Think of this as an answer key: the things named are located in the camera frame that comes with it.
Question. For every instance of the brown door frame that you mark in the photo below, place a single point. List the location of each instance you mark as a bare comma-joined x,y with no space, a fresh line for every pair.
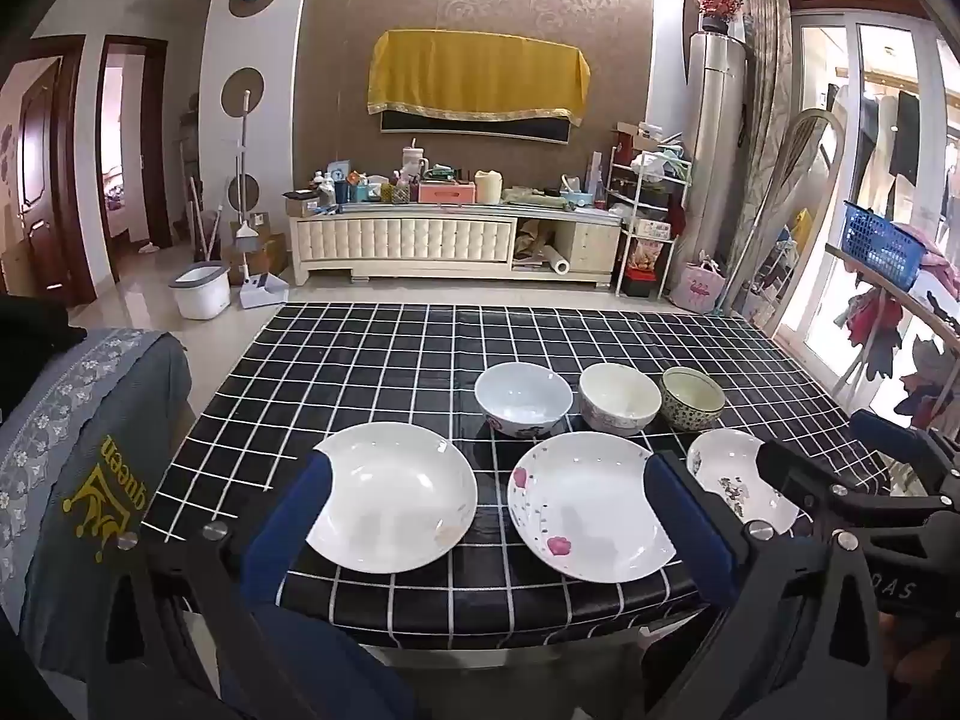
157,142

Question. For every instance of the white shelf rack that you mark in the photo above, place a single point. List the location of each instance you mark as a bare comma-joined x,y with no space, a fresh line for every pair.
637,229

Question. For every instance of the patterned curtain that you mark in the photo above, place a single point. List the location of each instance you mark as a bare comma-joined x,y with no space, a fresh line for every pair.
769,90

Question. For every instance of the teal bowl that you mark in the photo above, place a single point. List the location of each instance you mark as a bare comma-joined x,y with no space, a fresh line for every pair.
576,201

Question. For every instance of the small plate with dark floral print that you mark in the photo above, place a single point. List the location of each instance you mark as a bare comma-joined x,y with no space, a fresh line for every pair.
724,465

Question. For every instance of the black grid tablecloth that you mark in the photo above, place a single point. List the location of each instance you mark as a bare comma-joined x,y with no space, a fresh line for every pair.
420,345

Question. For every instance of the white paper roll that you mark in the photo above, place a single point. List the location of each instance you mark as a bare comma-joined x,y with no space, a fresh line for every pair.
556,261

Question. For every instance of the black cloth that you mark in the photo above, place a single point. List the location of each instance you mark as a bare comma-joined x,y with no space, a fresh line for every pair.
30,345

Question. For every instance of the broom sticks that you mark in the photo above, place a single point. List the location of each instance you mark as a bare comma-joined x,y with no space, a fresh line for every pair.
201,225

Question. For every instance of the standing air conditioner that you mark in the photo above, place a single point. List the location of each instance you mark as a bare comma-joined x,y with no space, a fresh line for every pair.
716,165

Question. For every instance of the black television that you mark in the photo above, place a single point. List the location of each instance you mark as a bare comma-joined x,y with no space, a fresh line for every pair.
480,129

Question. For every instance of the blue plastic basket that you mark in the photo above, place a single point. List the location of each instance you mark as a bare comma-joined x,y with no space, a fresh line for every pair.
881,247

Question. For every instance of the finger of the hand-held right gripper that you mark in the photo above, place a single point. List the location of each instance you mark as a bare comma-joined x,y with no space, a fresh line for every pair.
889,431
799,476

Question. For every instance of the yellow cloth cover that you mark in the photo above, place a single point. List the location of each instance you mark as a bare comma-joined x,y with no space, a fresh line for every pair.
480,71

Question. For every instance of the arched standing mirror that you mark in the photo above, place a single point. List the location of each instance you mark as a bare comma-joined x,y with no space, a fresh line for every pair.
795,135

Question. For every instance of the grey embroidered chair cover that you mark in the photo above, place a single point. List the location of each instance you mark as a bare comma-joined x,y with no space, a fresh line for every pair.
75,427

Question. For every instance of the vase with red flowers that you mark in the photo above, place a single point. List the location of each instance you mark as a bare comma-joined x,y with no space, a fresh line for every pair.
716,7

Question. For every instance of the plain white plate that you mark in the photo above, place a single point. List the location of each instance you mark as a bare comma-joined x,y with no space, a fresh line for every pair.
397,495

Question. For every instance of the person's blue trousers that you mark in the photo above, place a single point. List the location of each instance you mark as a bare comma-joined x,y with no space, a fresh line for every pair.
345,667

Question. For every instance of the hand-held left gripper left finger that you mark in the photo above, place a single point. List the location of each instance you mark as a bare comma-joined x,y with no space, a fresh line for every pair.
289,540

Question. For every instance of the clothes drying rack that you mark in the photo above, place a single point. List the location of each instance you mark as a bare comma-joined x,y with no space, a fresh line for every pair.
900,300

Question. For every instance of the glass balcony door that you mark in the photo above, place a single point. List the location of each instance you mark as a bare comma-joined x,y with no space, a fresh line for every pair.
832,90

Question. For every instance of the white plate with pink flowers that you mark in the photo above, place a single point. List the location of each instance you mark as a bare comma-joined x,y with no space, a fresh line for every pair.
585,502

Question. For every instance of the white dustpan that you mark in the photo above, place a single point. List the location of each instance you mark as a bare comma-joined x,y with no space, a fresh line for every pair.
262,292

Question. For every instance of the pink bag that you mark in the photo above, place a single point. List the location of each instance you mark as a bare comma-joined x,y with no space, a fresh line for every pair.
697,289

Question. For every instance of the white tumbler with straw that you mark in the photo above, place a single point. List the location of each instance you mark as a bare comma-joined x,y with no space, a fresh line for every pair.
414,163

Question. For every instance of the white mop bucket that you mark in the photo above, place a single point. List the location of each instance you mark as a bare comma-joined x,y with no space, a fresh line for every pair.
199,296

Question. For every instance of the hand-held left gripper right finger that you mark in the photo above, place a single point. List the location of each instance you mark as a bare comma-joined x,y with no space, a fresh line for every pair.
690,532

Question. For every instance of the white mop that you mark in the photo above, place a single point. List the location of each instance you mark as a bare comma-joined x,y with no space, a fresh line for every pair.
244,165

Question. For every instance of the cardboard boxes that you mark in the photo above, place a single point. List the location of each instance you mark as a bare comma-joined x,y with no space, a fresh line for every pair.
270,247

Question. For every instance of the cream tufted tv cabinet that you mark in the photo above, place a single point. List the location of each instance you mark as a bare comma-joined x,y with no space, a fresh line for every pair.
405,244

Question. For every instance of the cream plastic container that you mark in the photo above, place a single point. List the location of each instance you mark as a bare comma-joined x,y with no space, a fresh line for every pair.
487,187

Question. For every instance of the white bowl with pink pattern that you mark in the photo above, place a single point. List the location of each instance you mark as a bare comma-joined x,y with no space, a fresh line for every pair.
619,397

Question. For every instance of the green patterned bowl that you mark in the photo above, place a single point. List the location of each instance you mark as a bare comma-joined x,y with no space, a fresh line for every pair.
690,394

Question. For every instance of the brown wooden door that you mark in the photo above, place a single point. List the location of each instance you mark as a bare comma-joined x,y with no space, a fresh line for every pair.
45,187

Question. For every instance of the white bowl with flower print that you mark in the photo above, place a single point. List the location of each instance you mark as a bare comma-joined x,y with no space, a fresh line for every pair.
521,394

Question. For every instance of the pink box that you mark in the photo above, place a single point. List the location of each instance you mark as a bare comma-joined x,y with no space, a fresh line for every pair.
446,193

